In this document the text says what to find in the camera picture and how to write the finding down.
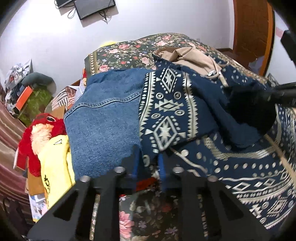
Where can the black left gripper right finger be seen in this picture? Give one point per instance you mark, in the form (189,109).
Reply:
(207,209)

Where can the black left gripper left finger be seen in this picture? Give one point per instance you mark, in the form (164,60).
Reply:
(90,209)

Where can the navy patterned garment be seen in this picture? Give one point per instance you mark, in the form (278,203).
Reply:
(183,113)

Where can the striped curtain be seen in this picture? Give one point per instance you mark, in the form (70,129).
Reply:
(12,181)

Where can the brown wooden door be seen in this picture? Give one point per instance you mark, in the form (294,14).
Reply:
(253,33)

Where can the red garment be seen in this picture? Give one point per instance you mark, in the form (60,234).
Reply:
(146,184)

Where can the red plush toy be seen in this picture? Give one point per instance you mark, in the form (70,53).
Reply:
(42,129)

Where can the blue denim jeans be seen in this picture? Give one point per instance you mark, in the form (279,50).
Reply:
(102,125)

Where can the beige garment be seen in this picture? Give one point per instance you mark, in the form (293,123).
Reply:
(193,58)

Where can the green patterned cloth pile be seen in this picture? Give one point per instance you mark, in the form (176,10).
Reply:
(36,104)

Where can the orange box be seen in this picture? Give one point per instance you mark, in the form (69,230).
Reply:
(23,98)

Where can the grey cushion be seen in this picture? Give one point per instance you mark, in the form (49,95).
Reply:
(37,79)

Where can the floral bedspread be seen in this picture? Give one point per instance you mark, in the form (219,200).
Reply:
(138,54)

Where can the small black wall monitor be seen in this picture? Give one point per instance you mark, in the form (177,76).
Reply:
(86,8)

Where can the black wall television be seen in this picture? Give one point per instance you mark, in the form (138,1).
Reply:
(62,3)

